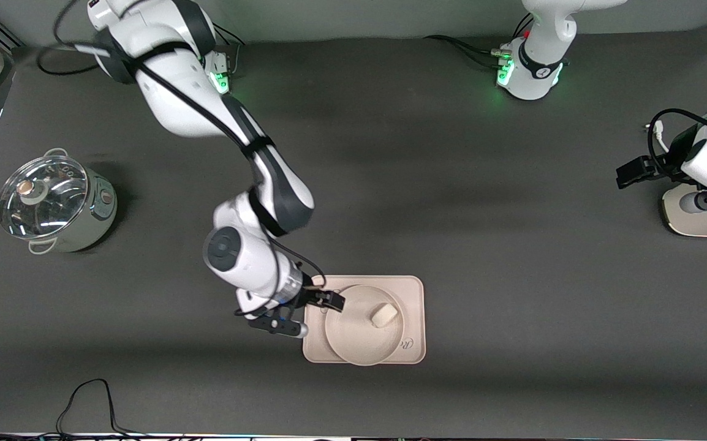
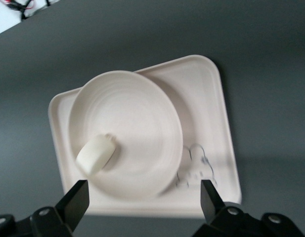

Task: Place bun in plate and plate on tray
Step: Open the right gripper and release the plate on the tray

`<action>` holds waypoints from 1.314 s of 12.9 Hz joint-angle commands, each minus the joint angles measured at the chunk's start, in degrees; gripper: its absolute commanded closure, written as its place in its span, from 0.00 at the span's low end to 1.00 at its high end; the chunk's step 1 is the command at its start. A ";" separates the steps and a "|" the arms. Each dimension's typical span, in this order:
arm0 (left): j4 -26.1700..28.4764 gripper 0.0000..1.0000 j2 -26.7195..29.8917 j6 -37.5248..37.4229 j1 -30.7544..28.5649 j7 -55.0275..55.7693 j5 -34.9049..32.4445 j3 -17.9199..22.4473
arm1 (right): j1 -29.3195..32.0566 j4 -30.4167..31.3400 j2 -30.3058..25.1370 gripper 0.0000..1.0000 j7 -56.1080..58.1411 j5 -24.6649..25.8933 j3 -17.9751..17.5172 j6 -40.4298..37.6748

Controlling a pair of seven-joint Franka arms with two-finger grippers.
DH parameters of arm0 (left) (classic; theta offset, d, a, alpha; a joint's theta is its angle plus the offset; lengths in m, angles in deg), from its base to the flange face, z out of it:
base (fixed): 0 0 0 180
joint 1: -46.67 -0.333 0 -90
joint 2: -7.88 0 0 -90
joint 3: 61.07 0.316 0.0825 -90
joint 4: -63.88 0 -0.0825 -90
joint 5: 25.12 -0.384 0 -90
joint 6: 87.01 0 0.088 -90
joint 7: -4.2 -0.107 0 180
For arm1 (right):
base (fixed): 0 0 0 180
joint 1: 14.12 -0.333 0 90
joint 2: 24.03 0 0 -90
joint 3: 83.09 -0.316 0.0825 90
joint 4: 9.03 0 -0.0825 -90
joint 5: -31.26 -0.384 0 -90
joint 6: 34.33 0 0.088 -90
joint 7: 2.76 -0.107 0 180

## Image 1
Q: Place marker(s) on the beige round plate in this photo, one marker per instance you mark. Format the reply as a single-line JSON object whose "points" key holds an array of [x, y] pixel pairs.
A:
{"points": [[353, 337]]}

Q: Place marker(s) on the white steamed bun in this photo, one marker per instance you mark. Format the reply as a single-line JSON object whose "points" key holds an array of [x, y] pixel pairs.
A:
{"points": [[384, 315]]}

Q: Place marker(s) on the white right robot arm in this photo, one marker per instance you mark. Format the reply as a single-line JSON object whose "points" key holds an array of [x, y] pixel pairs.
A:
{"points": [[280, 190]]}

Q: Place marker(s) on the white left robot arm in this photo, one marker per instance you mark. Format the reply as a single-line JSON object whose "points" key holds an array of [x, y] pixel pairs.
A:
{"points": [[534, 67]]}

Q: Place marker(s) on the beige rectangular tray rabbit print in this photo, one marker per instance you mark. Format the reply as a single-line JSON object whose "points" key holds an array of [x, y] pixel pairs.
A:
{"points": [[412, 300]]}

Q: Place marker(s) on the cream toaster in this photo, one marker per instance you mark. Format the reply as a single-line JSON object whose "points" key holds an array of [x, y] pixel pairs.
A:
{"points": [[696, 223]]}

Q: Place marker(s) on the pale green electric pot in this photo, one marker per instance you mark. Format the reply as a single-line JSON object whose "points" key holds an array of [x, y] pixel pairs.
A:
{"points": [[93, 214]]}

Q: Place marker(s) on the glass pot lid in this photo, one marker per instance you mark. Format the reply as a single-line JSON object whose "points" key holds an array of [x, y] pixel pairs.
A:
{"points": [[41, 196]]}

